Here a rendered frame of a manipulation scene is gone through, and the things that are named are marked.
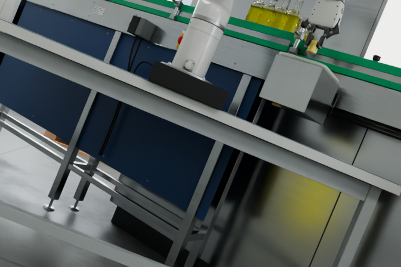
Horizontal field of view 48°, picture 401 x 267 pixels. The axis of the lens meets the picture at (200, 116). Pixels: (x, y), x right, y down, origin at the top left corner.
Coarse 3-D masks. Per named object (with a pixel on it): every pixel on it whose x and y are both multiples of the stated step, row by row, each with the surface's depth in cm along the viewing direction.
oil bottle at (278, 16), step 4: (276, 8) 188; (280, 8) 188; (284, 8) 187; (276, 12) 188; (280, 12) 187; (284, 12) 186; (272, 16) 189; (276, 16) 188; (280, 16) 187; (284, 16) 186; (272, 20) 188; (276, 20) 187; (280, 20) 186; (272, 24) 188; (276, 24) 187; (280, 24) 186
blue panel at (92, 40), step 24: (24, 24) 254; (48, 24) 243; (72, 24) 234; (96, 24) 225; (96, 48) 221; (120, 48) 213; (144, 48) 206; (168, 48) 199; (144, 72) 203; (216, 72) 184
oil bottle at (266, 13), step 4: (268, 4) 191; (272, 4) 191; (264, 8) 191; (268, 8) 190; (272, 8) 189; (260, 12) 192; (264, 12) 190; (268, 12) 190; (272, 12) 189; (260, 16) 191; (264, 16) 190; (268, 16) 189; (260, 20) 191; (264, 20) 190; (268, 20) 189; (264, 24) 189; (268, 24) 190
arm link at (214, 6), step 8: (200, 0) 149; (208, 0) 149; (216, 0) 151; (224, 0) 153; (232, 0) 156; (200, 8) 146; (208, 8) 145; (216, 8) 145; (224, 8) 148; (192, 16) 148; (200, 16) 145; (208, 16) 144; (216, 16) 145; (224, 16) 146; (216, 24) 145; (224, 24) 148
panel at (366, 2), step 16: (304, 0) 199; (352, 0) 188; (368, 0) 184; (384, 0) 181; (304, 16) 197; (352, 16) 186; (368, 16) 183; (304, 32) 196; (320, 32) 192; (352, 32) 185; (368, 32) 182; (336, 48) 187; (352, 48) 184
